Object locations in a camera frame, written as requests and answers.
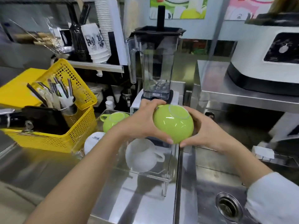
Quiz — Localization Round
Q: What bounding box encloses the white and black machine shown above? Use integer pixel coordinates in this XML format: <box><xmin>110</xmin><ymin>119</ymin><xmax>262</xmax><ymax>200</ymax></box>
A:
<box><xmin>225</xmin><ymin>12</ymin><xmax>299</xmax><ymax>97</ymax></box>

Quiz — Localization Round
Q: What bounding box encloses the yellow plastic basket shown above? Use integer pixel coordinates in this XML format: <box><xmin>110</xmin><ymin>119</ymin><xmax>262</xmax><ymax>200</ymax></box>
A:
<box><xmin>0</xmin><ymin>58</ymin><xmax>98</xmax><ymax>154</ymax></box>

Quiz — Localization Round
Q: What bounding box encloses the sink drain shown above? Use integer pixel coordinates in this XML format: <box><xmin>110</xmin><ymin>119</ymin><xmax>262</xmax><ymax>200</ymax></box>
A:
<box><xmin>215</xmin><ymin>192</ymin><xmax>243</xmax><ymax>222</ymax></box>

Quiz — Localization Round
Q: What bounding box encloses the black and silver tool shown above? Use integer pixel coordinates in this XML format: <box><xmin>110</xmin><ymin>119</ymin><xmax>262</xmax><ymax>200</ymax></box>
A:
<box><xmin>0</xmin><ymin>108</ymin><xmax>26</xmax><ymax>129</ymax></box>

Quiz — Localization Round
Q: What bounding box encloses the person's right hand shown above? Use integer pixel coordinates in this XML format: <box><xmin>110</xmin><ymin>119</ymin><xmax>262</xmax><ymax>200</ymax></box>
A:
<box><xmin>179</xmin><ymin>106</ymin><xmax>226</xmax><ymax>153</ymax></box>

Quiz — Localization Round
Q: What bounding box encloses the bunch of spoons and utensils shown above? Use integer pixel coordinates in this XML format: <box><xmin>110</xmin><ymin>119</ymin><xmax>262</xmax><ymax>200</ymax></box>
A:
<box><xmin>26</xmin><ymin>78</ymin><xmax>75</xmax><ymax>110</ymax></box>

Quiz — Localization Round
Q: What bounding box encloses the black blender tamper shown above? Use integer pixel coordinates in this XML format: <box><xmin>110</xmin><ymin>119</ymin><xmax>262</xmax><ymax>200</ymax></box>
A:
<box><xmin>157</xmin><ymin>5</ymin><xmax>166</xmax><ymax>32</ymax></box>

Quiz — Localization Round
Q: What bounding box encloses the white sponge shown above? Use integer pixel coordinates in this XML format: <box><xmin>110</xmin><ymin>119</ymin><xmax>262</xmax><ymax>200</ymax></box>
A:
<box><xmin>252</xmin><ymin>145</ymin><xmax>275</xmax><ymax>160</ymax></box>

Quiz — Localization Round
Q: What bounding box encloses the metal utensil holder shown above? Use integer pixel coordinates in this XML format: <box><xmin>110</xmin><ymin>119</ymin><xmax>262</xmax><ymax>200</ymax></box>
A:
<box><xmin>59</xmin><ymin>100</ymin><xmax>78</xmax><ymax>116</ymax></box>

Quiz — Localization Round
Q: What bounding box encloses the stack of white paper cups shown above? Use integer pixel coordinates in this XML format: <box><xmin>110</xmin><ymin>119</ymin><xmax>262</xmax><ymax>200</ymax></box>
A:
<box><xmin>94</xmin><ymin>0</ymin><xmax>112</xmax><ymax>55</ymax></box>

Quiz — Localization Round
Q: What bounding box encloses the black container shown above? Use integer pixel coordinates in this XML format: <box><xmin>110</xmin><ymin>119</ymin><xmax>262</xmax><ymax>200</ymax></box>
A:
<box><xmin>22</xmin><ymin>106</ymin><xmax>71</xmax><ymax>136</ymax></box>

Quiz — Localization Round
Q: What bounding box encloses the stainless steel stand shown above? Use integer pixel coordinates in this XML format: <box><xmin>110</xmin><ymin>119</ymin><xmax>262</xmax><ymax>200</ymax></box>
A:
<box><xmin>190</xmin><ymin>60</ymin><xmax>299</xmax><ymax>142</ymax></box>

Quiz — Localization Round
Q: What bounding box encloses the white ceramic cup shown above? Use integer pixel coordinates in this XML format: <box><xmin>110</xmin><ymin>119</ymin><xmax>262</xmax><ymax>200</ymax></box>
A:
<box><xmin>125</xmin><ymin>138</ymin><xmax>166</xmax><ymax>173</ymax></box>

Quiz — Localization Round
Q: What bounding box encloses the person's right forearm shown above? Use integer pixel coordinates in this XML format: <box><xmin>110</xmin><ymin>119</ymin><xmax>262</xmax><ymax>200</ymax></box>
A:
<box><xmin>217</xmin><ymin>136</ymin><xmax>274</xmax><ymax>187</ymax></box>

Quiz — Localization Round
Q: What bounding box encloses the clear acrylic drying rack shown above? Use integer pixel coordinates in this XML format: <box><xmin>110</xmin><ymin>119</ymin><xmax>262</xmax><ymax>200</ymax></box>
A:
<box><xmin>76</xmin><ymin>109</ymin><xmax>180</xmax><ymax>198</ymax></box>

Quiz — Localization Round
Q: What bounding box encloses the white sleeve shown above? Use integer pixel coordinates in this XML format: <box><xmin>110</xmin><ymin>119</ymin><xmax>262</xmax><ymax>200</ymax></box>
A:
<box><xmin>244</xmin><ymin>172</ymin><xmax>299</xmax><ymax>224</ymax></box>

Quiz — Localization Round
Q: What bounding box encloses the small white bottle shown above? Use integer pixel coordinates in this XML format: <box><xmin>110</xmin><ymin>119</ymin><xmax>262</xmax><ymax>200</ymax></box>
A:
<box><xmin>105</xmin><ymin>96</ymin><xmax>116</xmax><ymax>110</ymax></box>

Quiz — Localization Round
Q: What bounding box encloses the green fruit poster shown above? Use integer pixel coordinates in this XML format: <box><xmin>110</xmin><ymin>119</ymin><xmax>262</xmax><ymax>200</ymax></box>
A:
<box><xmin>150</xmin><ymin>0</ymin><xmax>209</xmax><ymax>20</ymax></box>

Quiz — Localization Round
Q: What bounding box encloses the person's left hand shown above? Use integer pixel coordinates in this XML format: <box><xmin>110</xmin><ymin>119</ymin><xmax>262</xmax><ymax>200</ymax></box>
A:
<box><xmin>109</xmin><ymin>99</ymin><xmax>174</xmax><ymax>145</ymax></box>

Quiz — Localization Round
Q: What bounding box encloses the white cup with label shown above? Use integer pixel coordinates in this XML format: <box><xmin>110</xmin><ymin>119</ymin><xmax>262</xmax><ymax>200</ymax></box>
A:
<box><xmin>83</xmin><ymin>132</ymin><xmax>106</xmax><ymax>155</ymax></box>

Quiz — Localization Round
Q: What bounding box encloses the clear blender jar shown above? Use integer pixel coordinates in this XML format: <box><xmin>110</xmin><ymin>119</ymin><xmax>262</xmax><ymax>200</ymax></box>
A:
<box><xmin>126</xmin><ymin>26</ymin><xmax>187</xmax><ymax>101</ymax></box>

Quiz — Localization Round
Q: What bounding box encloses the stack of printed paper cups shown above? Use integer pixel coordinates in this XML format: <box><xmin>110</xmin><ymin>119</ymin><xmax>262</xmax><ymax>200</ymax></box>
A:
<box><xmin>81</xmin><ymin>23</ymin><xmax>111</xmax><ymax>64</ymax></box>

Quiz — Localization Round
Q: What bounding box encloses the green ceramic cup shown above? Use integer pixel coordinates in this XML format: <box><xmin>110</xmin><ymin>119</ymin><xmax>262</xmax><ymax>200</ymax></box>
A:
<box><xmin>153</xmin><ymin>104</ymin><xmax>194</xmax><ymax>144</ymax></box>
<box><xmin>100</xmin><ymin>112</ymin><xmax>130</xmax><ymax>133</ymax></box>

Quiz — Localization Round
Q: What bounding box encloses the person's left forearm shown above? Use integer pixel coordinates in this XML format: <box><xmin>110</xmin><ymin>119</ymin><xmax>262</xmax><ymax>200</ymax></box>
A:
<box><xmin>23</xmin><ymin>128</ymin><xmax>128</xmax><ymax>224</ymax></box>

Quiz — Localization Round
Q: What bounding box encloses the metal shelf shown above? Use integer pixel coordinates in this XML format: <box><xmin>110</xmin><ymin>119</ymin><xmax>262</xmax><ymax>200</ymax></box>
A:
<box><xmin>67</xmin><ymin>60</ymin><xmax>125</xmax><ymax>74</ymax></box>

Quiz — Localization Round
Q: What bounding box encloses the stack of black cups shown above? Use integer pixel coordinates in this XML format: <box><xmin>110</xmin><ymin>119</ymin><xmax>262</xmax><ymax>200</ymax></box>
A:
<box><xmin>69</xmin><ymin>22</ymin><xmax>92</xmax><ymax>62</ymax></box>

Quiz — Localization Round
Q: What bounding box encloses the yellow plastic lid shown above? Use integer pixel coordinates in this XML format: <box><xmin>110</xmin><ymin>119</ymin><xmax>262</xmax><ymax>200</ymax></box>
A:
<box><xmin>0</xmin><ymin>68</ymin><xmax>47</xmax><ymax>109</ymax></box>

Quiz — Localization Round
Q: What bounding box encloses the pink poster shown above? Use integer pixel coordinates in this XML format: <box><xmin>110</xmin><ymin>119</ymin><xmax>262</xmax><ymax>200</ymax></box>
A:
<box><xmin>224</xmin><ymin>0</ymin><xmax>276</xmax><ymax>21</ymax></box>

